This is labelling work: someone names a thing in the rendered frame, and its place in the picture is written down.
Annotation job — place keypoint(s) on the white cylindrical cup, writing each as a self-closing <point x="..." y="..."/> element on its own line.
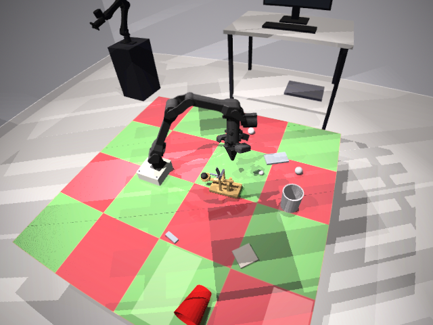
<point x="291" y="197"/>

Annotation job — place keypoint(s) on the white square tile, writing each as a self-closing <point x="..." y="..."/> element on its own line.
<point x="244" y="255"/>

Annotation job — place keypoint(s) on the red plastic cup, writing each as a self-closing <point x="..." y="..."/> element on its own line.
<point x="192" y="309"/>

